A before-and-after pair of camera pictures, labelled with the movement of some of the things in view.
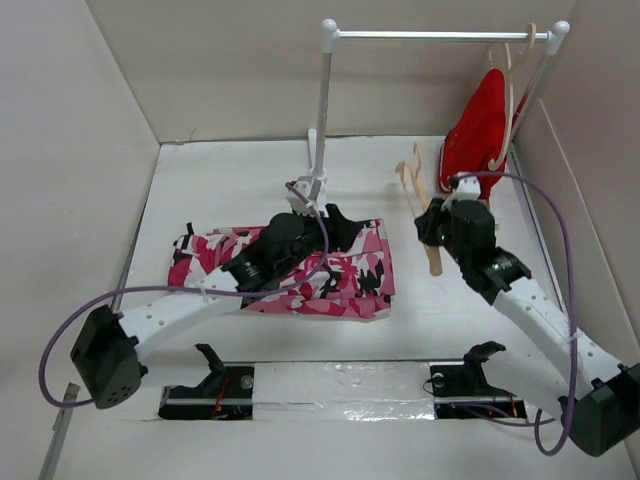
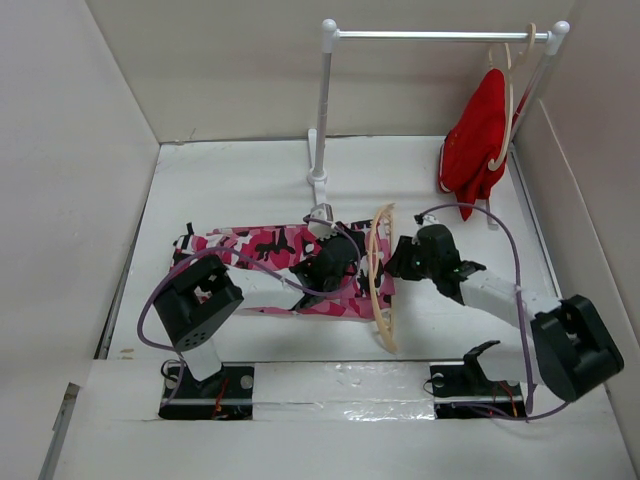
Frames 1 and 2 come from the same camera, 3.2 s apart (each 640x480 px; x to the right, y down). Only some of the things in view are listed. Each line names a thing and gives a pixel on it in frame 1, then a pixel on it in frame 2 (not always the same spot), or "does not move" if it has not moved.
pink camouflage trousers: x=348 y=279 does not move
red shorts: x=477 y=140 does not move
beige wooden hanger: x=418 y=197 to x=388 y=341
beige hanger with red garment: x=510 y=93 does not move
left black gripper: x=341 y=231 to x=347 y=236
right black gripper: x=428 y=220 to x=404 y=249
